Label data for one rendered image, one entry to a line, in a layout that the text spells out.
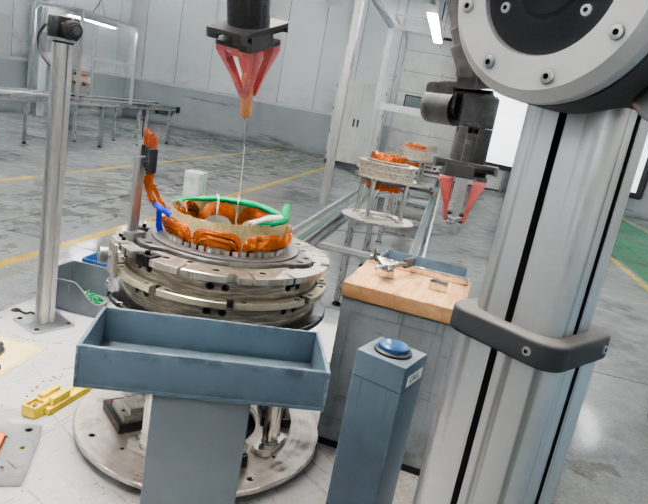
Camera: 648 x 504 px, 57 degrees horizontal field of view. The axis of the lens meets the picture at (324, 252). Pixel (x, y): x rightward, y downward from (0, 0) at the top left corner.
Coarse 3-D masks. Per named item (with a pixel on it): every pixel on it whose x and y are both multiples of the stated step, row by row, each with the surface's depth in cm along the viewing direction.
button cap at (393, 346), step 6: (384, 342) 77; (390, 342) 77; (396, 342) 77; (402, 342) 78; (384, 348) 76; (390, 348) 75; (396, 348) 75; (402, 348) 76; (408, 348) 76; (396, 354) 75; (402, 354) 75
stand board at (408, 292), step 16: (368, 272) 101; (400, 272) 105; (352, 288) 93; (368, 288) 92; (384, 288) 93; (400, 288) 95; (416, 288) 96; (448, 288) 100; (464, 288) 102; (384, 304) 92; (400, 304) 91; (416, 304) 90; (432, 304) 89; (448, 304) 91; (448, 320) 89
